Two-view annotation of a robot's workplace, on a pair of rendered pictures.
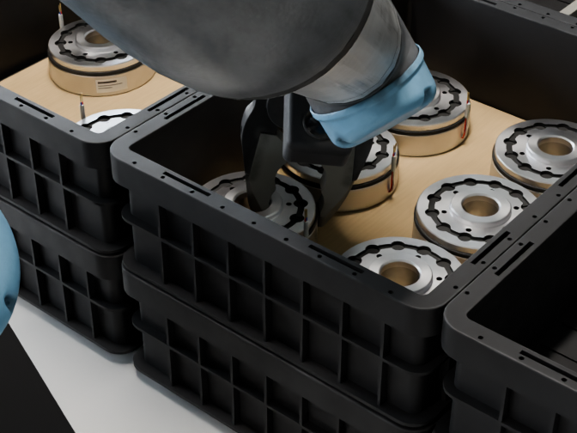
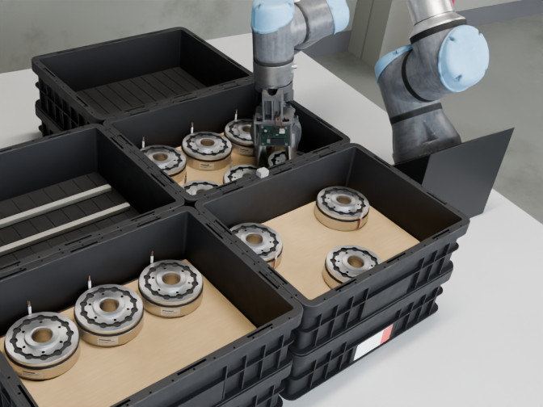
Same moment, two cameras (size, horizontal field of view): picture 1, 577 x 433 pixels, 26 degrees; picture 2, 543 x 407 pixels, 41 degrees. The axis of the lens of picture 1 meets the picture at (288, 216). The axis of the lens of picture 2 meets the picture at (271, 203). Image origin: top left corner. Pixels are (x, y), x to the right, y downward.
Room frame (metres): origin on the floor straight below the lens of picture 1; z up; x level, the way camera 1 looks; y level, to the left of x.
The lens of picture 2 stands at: (2.05, 0.11, 1.68)
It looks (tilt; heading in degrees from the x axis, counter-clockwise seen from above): 36 degrees down; 185
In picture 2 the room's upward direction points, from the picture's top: 9 degrees clockwise
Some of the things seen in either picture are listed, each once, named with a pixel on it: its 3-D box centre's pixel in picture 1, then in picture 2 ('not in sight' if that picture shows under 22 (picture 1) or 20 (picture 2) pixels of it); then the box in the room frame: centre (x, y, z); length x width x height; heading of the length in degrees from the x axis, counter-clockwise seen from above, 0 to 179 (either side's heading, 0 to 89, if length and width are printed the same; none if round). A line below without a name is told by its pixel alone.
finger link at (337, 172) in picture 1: (331, 165); (260, 156); (0.83, -0.03, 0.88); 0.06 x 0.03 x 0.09; 6
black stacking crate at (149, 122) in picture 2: (411, 173); (226, 157); (0.84, -0.10, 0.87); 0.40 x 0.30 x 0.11; 140
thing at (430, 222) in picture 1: (479, 212); (207, 145); (0.80, -0.15, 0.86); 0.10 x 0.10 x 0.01
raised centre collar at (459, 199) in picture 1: (480, 208); (207, 143); (0.80, -0.15, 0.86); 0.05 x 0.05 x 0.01
